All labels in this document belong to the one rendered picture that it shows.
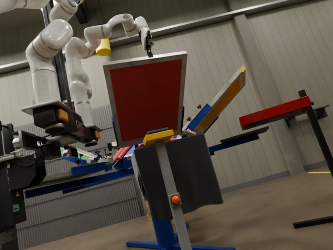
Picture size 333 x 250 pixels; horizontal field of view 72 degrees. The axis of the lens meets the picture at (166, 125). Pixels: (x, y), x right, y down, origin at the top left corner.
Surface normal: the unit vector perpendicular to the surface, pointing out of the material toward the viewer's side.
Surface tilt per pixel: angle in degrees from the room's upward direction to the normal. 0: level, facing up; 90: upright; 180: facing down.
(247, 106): 90
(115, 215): 90
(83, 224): 90
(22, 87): 90
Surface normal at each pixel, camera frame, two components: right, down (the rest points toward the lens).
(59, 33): 0.80, -0.32
